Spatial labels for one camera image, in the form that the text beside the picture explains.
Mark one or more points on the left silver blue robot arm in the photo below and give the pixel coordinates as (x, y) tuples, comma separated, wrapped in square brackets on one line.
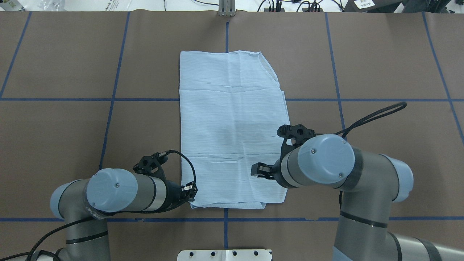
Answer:
[(86, 204)]

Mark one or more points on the light blue button shirt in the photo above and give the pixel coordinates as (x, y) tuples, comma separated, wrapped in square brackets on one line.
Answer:
[(231, 106)]

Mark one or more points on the aluminium frame post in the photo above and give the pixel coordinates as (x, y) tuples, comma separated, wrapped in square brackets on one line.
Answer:
[(226, 8)]

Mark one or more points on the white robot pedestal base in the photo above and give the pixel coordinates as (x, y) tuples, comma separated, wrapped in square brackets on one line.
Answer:
[(226, 255)]

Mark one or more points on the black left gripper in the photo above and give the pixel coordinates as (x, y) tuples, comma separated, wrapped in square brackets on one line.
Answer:
[(172, 190)]

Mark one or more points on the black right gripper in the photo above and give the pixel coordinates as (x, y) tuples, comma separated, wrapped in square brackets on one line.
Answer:
[(277, 170)]

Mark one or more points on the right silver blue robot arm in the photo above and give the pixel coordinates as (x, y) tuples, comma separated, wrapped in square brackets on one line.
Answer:
[(370, 183)]

